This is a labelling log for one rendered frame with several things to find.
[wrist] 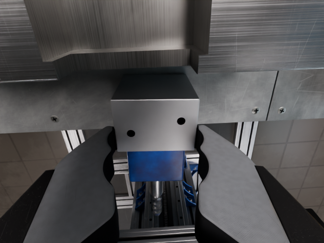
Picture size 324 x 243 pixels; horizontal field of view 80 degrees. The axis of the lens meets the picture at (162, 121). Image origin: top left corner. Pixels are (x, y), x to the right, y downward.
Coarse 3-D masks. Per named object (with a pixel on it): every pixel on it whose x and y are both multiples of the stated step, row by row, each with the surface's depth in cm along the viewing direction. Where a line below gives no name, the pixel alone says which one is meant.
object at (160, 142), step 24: (120, 96) 11; (144, 96) 11; (168, 96) 11; (192, 96) 11; (120, 120) 11; (144, 120) 11; (168, 120) 11; (192, 120) 11; (120, 144) 12; (144, 144) 12; (168, 144) 12; (192, 144) 12; (144, 168) 15; (168, 168) 15
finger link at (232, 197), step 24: (216, 144) 10; (216, 168) 9; (240, 168) 9; (216, 192) 7; (240, 192) 7; (264, 192) 7; (216, 216) 6; (240, 216) 6; (264, 216) 6; (216, 240) 6; (240, 240) 6; (264, 240) 6; (288, 240) 6
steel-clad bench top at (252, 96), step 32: (0, 96) 16; (32, 96) 16; (64, 96) 16; (96, 96) 16; (224, 96) 17; (256, 96) 17; (288, 96) 17; (320, 96) 17; (0, 128) 17; (32, 128) 17; (64, 128) 18; (96, 128) 18
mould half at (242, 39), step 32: (0, 0) 5; (224, 0) 6; (256, 0) 6; (288, 0) 6; (320, 0) 6; (0, 32) 6; (32, 32) 6; (224, 32) 6; (256, 32) 6; (288, 32) 6; (320, 32) 6; (0, 64) 6; (32, 64) 6; (224, 64) 6; (256, 64) 6; (288, 64) 7; (320, 64) 7
